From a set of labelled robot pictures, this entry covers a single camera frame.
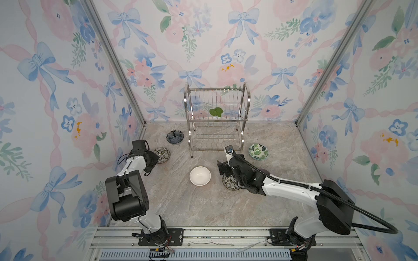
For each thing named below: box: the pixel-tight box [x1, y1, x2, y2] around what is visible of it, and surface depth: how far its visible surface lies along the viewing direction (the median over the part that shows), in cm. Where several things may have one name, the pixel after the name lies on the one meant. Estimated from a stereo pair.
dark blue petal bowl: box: [166, 129, 185, 145], surface depth 109 cm
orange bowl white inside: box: [188, 165, 212, 187], surface depth 92 cm
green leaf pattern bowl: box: [248, 143, 269, 161], surface depth 103 cm
